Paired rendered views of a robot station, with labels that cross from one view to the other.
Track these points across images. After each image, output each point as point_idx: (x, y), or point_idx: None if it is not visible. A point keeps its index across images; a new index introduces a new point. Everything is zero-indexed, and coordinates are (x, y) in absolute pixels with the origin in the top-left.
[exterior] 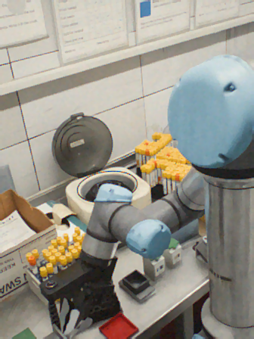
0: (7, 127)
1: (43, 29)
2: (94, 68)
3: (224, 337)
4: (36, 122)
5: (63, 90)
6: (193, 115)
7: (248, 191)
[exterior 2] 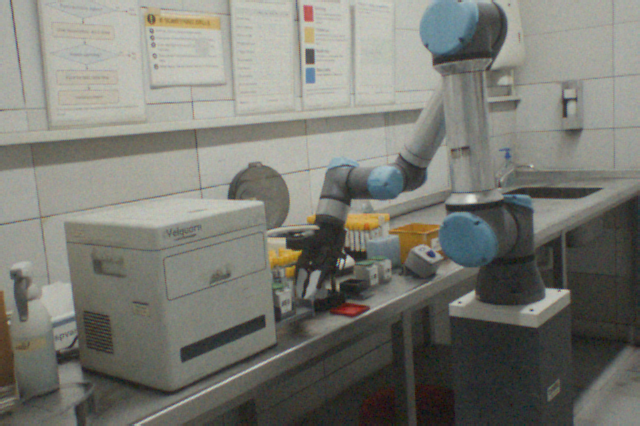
0: (183, 169)
1: (222, 76)
2: (264, 126)
3: (468, 200)
4: (210, 171)
5: (235, 142)
6: (439, 22)
7: (474, 73)
